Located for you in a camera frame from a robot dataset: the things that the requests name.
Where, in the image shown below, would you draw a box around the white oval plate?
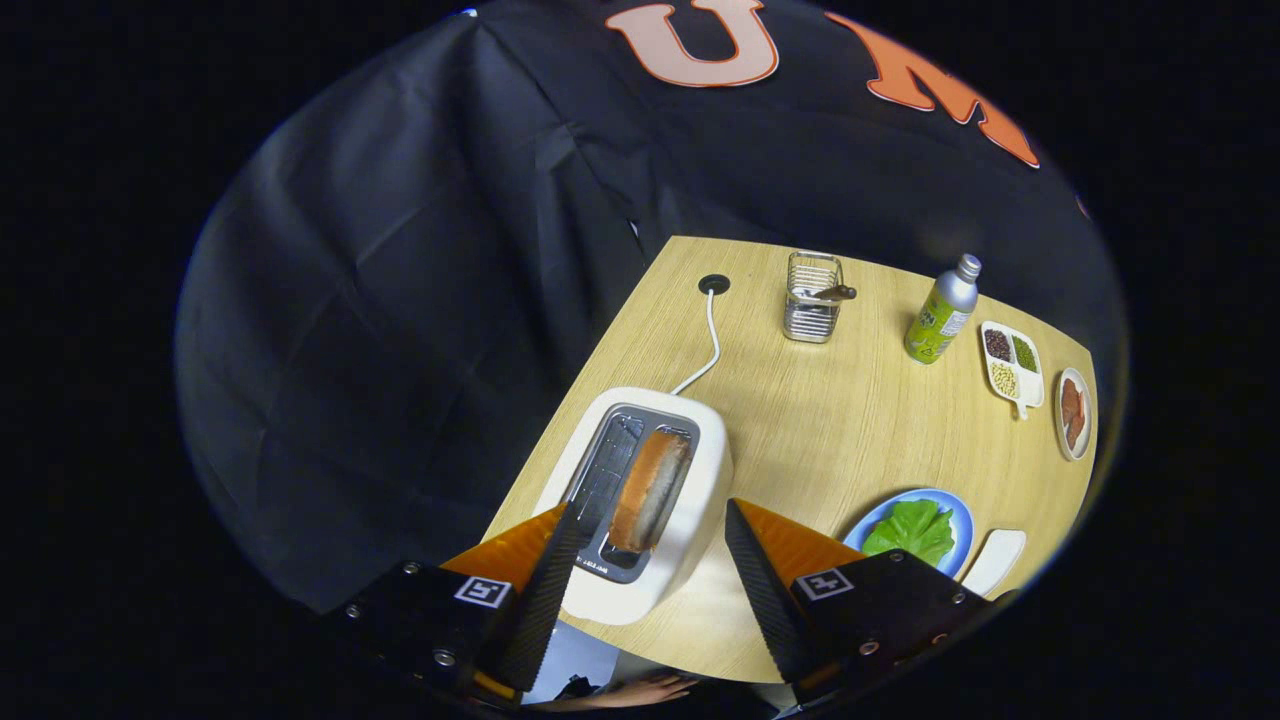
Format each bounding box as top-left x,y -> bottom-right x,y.
1055,367 -> 1095,462

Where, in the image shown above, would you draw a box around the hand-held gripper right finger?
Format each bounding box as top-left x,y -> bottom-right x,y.
724,498 -> 1001,706

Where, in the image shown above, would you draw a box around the green label metal bottle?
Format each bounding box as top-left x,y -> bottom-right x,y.
904,253 -> 983,365

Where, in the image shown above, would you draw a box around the white square plate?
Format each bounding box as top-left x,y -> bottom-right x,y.
960,529 -> 1028,599

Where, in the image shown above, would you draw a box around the green lettuce leaf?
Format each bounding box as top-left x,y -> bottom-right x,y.
862,499 -> 956,568

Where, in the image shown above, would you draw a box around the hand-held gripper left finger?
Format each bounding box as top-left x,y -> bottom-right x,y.
340,500 -> 586,701

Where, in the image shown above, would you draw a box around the metal wire holder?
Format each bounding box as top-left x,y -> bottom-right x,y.
783,251 -> 846,345

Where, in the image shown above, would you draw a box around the black backdrop cloth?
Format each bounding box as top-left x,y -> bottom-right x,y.
175,0 -> 1126,616

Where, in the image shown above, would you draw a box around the white toaster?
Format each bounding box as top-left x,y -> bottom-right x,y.
532,387 -> 734,626

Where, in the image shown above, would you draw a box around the white toaster cable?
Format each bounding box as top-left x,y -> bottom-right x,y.
670,290 -> 722,396

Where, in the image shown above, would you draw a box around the blue round plate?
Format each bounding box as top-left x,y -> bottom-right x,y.
843,488 -> 975,581

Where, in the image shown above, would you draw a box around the toasted bread slice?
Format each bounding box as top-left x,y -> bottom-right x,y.
608,430 -> 693,554

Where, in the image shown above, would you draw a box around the white divided dish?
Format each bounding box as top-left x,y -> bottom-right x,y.
980,320 -> 1046,421

